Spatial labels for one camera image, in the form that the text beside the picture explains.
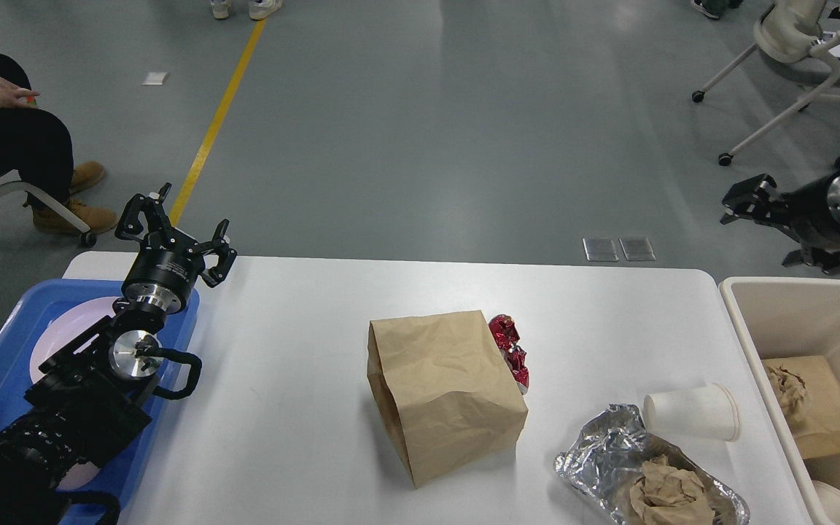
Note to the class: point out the brown paper bag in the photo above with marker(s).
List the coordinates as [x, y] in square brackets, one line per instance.
[443, 390]
[820, 434]

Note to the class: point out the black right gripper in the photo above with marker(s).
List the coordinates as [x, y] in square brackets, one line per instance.
[812, 212]

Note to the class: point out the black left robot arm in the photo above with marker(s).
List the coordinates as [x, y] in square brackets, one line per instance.
[88, 407]

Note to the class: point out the seated person in black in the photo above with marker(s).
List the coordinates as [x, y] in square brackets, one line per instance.
[37, 145]

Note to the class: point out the brown paper bag on table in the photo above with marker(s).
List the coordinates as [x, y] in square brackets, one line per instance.
[443, 390]

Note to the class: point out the paper scrap on floor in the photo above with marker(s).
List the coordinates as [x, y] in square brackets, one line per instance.
[155, 78]

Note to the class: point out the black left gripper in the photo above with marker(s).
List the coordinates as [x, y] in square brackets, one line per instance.
[159, 275]

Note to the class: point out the red foil wrapper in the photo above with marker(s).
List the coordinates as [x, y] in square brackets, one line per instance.
[506, 337]

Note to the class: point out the beige plastic bin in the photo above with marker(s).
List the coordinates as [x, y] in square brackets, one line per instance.
[789, 317]

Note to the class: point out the brown paper ball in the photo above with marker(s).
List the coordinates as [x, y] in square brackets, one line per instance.
[791, 394]

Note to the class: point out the crumpled brown paper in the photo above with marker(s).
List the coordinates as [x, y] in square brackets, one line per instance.
[668, 495]

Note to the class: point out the pink plate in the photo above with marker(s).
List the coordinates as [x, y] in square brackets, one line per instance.
[64, 328]

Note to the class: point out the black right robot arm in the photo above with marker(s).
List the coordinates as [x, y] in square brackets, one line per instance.
[809, 215]

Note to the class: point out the blue plastic tray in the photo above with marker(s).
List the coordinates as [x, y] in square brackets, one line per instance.
[40, 306]

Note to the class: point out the white office chair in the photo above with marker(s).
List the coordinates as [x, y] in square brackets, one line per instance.
[790, 40]

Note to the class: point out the white paper cup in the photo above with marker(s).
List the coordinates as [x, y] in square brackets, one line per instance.
[829, 499]
[704, 412]

